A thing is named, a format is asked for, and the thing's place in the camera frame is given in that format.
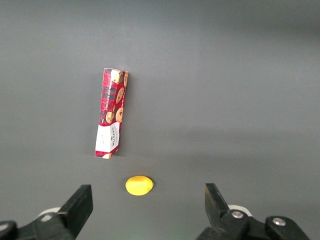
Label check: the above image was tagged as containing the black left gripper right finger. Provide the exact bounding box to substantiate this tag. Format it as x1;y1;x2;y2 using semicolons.
196;183;311;240

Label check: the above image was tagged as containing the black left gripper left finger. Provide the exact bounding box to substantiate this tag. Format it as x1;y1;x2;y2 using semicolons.
0;184;94;240

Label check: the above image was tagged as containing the yellow lemon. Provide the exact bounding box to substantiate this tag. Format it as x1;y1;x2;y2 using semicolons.
125;175;155;197

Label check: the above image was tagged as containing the red tartan cookie box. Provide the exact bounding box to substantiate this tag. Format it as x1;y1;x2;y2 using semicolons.
94;67;130;160

